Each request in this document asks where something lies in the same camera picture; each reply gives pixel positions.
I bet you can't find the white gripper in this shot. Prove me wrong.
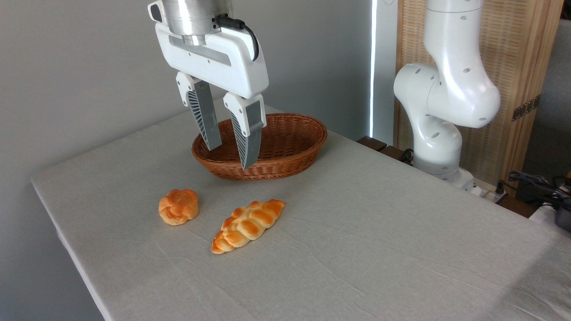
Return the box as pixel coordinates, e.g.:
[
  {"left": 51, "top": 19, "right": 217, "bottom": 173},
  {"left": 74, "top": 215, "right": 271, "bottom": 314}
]
[{"left": 155, "top": 22, "right": 270, "bottom": 170}]

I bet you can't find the round knotted bread bun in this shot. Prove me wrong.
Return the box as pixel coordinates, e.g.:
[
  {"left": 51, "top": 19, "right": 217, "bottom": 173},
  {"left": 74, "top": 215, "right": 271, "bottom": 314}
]
[{"left": 158, "top": 189, "right": 199, "bottom": 226}]

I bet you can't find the brown wicker oval basket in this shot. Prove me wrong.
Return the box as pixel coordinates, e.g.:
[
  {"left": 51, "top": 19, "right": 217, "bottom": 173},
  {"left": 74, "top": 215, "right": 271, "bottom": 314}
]
[{"left": 192, "top": 113, "right": 328, "bottom": 181}]

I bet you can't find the long braided bread loaf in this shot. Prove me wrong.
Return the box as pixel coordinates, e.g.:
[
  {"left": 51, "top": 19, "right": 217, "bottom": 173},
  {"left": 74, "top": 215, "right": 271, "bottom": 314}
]
[{"left": 211, "top": 199, "right": 286, "bottom": 255}]

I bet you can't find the dark wooden block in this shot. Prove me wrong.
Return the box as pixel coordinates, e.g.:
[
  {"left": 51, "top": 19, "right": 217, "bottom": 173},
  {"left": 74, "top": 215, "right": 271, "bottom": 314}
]
[
  {"left": 357, "top": 136, "right": 388, "bottom": 152},
  {"left": 379, "top": 145, "right": 414, "bottom": 166}
]

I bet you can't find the light grey tablecloth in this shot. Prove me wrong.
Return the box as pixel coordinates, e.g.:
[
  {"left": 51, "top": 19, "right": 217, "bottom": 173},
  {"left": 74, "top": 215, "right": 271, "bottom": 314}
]
[{"left": 30, "top": 94, "right": 571, "bottom": 321}]

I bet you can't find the wooden folding screen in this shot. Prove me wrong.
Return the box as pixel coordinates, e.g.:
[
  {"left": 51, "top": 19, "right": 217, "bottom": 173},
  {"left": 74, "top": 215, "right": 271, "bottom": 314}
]
[{"left": 395, "top": 0, "right": 565, "bottom": 197}]

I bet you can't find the metal screen hinge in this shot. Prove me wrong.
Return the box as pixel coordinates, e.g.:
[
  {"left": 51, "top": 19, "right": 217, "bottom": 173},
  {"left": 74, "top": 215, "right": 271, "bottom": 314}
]
[{"left": 512, "top": 95, "right": 541, "bottom": 122}]

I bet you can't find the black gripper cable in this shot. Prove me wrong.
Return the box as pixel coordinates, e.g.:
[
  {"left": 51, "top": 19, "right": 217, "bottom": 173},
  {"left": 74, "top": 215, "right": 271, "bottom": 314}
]
[{"left": 214, "top": 14, "right": 260, "bottom": 62}]

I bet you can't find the black cable bundle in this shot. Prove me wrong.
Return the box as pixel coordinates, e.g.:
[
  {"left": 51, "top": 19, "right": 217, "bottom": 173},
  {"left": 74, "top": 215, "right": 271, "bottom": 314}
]
[{"left": 497, "top": 171, "right": 571, "bottom": 211}]

